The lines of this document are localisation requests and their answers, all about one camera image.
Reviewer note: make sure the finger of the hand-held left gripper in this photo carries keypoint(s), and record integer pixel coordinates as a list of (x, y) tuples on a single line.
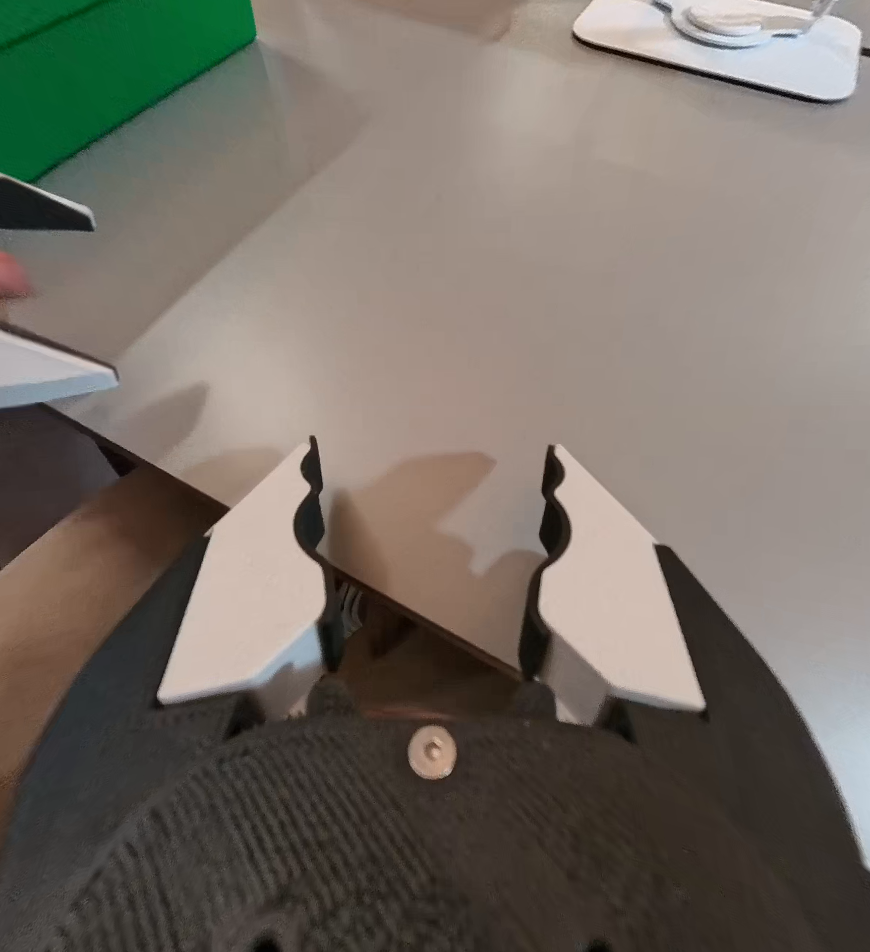
[(11, 201), (18, 364)]

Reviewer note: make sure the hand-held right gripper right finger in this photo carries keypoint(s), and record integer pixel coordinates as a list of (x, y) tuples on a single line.
[(613, 617)]

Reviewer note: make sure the person's trouser leg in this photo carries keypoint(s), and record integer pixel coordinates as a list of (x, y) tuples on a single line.
[(33, 632)]

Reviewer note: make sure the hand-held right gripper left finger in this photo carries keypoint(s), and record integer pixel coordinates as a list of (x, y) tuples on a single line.
[(249, 610)]

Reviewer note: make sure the wooden document stand white base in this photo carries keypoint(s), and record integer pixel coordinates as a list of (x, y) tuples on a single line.
[(777, 67)]

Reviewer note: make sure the grey desk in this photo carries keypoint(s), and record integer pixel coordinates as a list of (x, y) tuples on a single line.
[(554, 297)]

